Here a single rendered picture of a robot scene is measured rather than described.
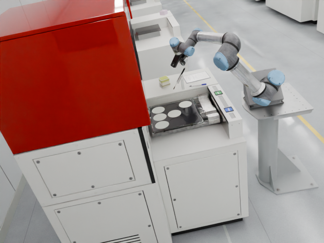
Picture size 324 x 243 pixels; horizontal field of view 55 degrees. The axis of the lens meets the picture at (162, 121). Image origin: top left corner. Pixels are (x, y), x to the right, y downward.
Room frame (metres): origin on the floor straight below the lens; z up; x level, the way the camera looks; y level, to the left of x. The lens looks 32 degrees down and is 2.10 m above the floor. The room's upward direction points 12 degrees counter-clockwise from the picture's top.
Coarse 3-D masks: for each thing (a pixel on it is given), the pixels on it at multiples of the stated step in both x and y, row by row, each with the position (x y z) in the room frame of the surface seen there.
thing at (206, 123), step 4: (196, 124) 1.85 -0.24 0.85; (200, 124) 1.85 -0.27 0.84; (204, 124) 1.85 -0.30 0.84; (208, 124) 1.85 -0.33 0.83; (212, 124) 1.85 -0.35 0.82; (180, 128) 1.85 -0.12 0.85; (184, 128) 1.85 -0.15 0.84; (188, 128) 1.85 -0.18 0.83; (192, 128) 1.85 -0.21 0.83; (160, 132) 1.85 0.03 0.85; (164, 132) 1.85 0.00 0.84; (168, 132) 1.85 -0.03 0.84; (172, 132) 1.85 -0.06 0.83; (176, 132) 1.85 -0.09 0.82; (156, 136) 1.85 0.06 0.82
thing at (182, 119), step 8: (168, 104) 2.14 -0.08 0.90; (176, 104) 2.12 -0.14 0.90; (192, 104) 2.06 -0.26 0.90; (152, 112) 2.07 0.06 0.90; (168, 112) 2.02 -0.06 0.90; (184, 112) 1.97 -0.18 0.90; (192, 112) 1.95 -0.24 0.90; (152, 120) 1.95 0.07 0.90; (168, 120) 1.91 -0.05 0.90; (176, 120) 1.89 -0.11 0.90; (184, 120) 1.87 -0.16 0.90; (192, 120) 1.84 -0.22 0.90; (200, 120) 1.82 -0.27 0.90
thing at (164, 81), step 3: (159, 78) 2.37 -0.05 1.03; (162, 78) 2.36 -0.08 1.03; (165, 78) 2.35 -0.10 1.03; (168, 78) 2.34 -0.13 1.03; (159, 81) 2.38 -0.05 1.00; (162, 81) 2.32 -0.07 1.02; (165, 81) 2.33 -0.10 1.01; (168, 81) 2.33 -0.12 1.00; (162, 84) 2.32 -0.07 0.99; (165, 84) 2.33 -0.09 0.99; (168, 84) 2.33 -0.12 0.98
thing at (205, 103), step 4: (200, 100) 2.13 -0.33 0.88; (204, 100) 2.12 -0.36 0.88; (208, 100) 2.11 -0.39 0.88; (200, 104) 2.10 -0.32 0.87; (204, 104) 2.06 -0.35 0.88; (208, 104) 2.05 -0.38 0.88; (204, 108) 2.00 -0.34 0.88; (208, 108) 1.99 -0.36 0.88; (208, 120) 1.83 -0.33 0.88; (212, 120) 1.82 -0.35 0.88; (216, 120) 1.82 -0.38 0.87
